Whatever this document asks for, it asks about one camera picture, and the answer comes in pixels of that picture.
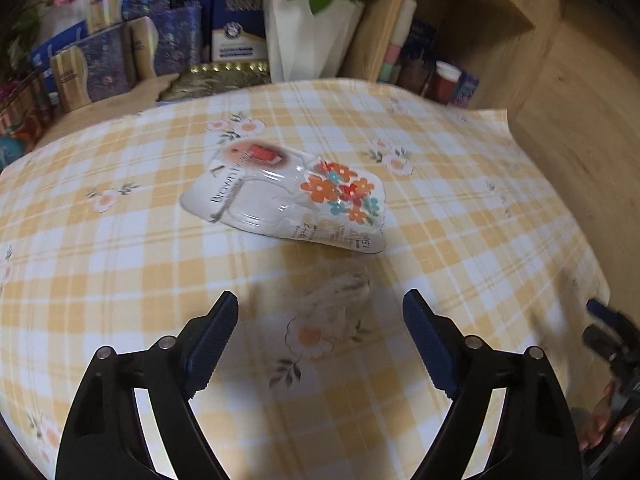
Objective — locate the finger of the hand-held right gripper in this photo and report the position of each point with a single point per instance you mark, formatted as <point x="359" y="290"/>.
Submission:
<point x="602" y="311"/>
<point x="600" y="345"/>

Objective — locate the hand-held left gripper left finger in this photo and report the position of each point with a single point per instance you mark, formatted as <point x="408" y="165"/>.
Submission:
<point x="210" y="345"/>

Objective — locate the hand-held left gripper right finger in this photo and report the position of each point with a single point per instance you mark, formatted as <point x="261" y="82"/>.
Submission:
<point x="430" y="345"/>

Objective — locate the clear plastic wrapper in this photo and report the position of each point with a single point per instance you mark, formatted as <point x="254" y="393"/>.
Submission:
<point x="340" y="295"/>

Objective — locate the person's right hand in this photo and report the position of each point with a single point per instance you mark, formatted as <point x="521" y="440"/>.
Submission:
<point x="602" y="422"/>

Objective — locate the flower print blister pack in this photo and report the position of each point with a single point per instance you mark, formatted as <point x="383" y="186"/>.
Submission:
<point x="235" y="195"/>

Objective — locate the small blue patterned box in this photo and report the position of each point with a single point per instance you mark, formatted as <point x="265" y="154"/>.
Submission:
<point x="466" y="90"/>

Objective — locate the red paper cup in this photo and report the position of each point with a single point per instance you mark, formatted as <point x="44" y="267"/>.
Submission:
<point x="445" y="85"/>

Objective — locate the gold ornate tray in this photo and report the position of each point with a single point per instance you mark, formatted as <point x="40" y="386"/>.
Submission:
<point x="220" y="77"/>

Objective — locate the patterned wicker basket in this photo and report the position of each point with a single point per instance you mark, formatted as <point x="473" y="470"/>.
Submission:
<point x="25" y="120"/>

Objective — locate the stack of blue gold boxes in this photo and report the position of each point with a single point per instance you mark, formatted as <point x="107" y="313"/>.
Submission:
<point x="105" y="65"/>

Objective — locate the blue white emblem carton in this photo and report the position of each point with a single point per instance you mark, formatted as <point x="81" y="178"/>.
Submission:
<point x="235" y="42"/>

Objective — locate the wooden shelf unit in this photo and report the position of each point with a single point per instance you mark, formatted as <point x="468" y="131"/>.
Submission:
<point x="480" y="25"/>

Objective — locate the pastel paper cup stack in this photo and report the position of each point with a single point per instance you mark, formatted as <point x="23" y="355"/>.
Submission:
<point x="400" y="30"/>

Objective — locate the white angular flower pot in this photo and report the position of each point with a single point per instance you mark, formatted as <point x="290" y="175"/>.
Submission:
<point x="300" y="40"/>

